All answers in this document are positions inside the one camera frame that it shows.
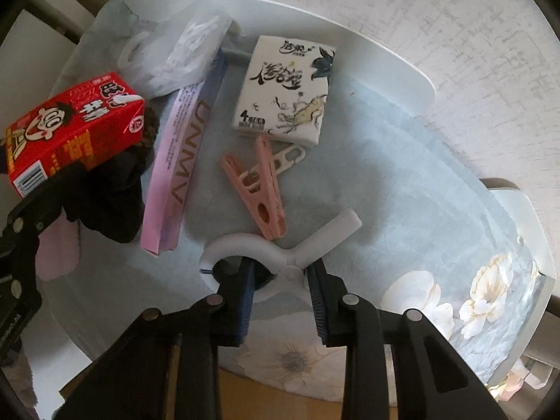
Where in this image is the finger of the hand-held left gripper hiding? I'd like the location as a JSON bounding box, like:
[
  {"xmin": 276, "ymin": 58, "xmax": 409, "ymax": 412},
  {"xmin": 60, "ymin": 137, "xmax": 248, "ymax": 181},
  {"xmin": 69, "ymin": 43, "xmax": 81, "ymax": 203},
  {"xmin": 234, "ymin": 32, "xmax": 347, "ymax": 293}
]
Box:
[{"xmin": 0, "ymin": 164, "xmax": 86, "ymax": 366}]

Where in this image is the pink clothespin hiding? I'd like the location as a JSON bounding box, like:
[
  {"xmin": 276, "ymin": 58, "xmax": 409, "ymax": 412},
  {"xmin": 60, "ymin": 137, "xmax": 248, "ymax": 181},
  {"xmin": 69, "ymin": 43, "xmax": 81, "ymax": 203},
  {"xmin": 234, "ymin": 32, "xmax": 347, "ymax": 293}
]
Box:
[{"xmin": 220, "ymin": 135, "xmax": 287, "ymax": 241}]

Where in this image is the clear plastic bag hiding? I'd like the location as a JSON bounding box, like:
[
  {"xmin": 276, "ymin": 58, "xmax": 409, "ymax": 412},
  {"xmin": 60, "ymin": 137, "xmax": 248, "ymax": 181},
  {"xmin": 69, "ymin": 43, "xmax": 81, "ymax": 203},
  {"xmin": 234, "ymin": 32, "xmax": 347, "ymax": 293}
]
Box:
[{"xmin": 127, "ymin": 2, "xmax": 232, "ymax": 99}]

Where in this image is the large white plastic clip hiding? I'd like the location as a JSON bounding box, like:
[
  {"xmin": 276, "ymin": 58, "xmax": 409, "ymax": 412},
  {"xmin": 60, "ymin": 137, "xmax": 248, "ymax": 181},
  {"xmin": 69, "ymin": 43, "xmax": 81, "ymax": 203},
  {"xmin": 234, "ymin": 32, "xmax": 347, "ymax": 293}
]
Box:
[{"xmin": 199, "ymin": 209, "xmax": 363, "ymax": 302}]

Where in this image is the pink fluffy cloth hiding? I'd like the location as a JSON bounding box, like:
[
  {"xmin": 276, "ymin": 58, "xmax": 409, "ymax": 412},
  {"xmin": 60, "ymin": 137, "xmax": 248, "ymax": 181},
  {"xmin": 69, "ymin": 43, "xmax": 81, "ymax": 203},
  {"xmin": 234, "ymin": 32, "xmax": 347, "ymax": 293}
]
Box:
[{"xmin": 35, "ymin": 216, "xmax": 82, "ymax": 281}]

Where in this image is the red cartoon drink carton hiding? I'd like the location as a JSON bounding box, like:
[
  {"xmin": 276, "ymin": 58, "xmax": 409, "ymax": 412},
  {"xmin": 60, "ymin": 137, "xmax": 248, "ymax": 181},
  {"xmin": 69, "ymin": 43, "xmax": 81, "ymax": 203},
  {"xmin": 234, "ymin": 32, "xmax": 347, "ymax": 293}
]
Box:
[{"xmin": 5, "ymin": 72, "xmax": 146, "ymax": 198}]

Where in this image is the long lavender paper box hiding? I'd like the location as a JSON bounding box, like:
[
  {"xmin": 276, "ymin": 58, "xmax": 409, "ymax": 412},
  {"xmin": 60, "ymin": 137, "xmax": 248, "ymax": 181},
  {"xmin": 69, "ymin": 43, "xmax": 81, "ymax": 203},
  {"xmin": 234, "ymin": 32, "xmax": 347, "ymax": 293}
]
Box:
[{"xmin": 140, "ymin": 50, "xmax": 228, "ymax": 255}]

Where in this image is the white printed tissue pack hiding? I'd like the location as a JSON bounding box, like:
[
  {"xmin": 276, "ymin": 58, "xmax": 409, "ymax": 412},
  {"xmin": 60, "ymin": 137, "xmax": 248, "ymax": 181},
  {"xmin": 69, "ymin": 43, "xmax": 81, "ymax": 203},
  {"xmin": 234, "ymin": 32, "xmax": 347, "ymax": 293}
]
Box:
[{"xmin": 232, "ymin": 35, "xmax": 337, "ymax": 148}]

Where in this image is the small white clothespin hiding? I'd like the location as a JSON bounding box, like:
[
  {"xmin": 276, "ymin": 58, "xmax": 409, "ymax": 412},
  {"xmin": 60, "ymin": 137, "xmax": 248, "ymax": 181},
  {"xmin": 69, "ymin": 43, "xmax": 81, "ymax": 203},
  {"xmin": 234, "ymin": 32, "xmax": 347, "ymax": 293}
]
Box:
[{"xmin": 271, "ymin": 142, "xmax": 306, "ymax": 171}]

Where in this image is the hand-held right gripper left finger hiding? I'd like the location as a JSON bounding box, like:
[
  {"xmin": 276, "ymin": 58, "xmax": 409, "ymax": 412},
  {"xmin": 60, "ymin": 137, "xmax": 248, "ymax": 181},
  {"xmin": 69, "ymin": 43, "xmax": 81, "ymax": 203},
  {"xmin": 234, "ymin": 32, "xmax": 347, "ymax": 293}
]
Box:
[{"xmin": 55, "ymin": 257, "xmax": 257, "ymax": 420}]

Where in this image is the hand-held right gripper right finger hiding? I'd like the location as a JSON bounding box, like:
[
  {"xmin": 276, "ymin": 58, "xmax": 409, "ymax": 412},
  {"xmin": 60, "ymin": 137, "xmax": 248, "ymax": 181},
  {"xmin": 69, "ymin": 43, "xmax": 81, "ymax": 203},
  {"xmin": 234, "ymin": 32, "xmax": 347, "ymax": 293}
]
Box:
[{"xmin": 305, "ymin": 257, "xmax": 508, "ymax": 420}]

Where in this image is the black cloth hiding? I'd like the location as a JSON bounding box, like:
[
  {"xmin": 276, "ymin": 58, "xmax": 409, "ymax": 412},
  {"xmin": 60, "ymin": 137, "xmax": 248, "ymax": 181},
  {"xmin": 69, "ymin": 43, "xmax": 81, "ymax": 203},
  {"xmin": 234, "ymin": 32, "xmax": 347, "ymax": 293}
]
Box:
[{"xmin": 65, "ymin": 138, "xmax": 152, "ymax": 244}]

